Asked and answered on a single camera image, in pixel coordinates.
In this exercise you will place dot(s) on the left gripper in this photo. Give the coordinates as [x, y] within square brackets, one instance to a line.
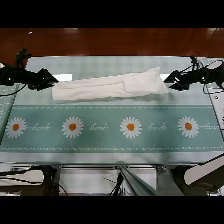
[36, 80]

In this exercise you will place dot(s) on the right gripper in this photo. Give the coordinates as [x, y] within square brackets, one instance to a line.
[182, 80]

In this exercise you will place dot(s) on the white T-shirt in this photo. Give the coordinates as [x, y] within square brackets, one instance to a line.
[110, 86]

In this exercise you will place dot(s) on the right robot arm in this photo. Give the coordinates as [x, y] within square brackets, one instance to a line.
[213, 77]

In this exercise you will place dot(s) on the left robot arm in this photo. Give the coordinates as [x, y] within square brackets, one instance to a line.
[13, 76]

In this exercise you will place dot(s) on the silver frame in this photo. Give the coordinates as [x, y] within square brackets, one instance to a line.
[140, 186]

